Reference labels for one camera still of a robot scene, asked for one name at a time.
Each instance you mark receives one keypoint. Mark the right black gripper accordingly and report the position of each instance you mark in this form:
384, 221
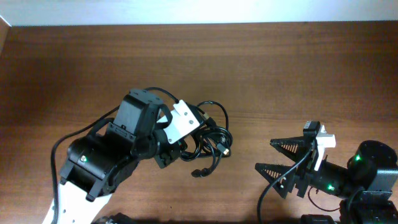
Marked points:
303, 173

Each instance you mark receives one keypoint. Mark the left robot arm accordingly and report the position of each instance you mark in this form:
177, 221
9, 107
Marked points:
89, 165

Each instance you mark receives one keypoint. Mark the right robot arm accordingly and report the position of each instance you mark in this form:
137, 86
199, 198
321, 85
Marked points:
364, 185

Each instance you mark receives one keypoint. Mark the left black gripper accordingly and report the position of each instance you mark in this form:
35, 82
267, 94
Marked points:
173, 152

